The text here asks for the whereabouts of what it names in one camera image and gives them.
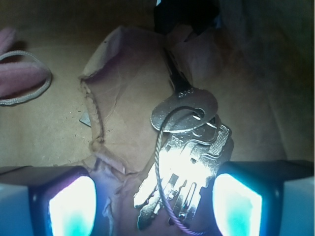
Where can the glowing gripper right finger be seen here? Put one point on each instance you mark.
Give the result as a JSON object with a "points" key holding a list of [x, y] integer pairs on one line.
{"points": [[270, 198]]}

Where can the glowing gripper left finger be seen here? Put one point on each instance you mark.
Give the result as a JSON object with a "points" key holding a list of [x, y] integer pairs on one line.
{"points": [[47, 201]]}

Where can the silver key bunch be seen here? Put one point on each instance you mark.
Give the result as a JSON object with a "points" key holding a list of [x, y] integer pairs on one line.
{"points": [[192, 143]]}

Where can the pink plush bunny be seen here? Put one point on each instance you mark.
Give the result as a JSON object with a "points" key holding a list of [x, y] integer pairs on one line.
{"points": [[20, 82]]}

